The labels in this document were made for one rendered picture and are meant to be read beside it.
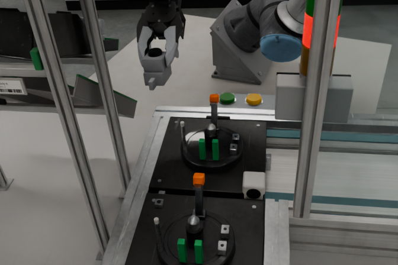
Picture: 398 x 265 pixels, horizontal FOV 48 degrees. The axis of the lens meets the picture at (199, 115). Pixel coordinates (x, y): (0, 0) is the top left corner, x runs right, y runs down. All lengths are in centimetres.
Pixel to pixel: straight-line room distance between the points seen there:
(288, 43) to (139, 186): 55
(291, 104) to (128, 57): 97
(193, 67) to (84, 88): 70
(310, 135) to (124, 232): 40
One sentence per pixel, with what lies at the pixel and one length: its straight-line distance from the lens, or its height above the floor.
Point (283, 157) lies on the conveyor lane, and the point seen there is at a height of 92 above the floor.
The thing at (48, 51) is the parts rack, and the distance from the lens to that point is 67.
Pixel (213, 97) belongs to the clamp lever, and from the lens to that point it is 100.
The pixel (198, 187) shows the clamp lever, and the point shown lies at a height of 107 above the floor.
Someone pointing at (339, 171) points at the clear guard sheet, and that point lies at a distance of 83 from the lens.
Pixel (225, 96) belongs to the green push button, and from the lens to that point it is 117.
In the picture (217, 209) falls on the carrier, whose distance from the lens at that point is 89.
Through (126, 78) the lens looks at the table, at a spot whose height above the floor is 86.
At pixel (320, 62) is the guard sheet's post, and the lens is 69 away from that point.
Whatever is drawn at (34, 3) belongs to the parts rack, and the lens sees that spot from 65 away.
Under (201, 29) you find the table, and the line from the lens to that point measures 177.
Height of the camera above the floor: 164
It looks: 37 degrees down
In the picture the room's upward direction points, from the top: 4 degrees counter-clockwise
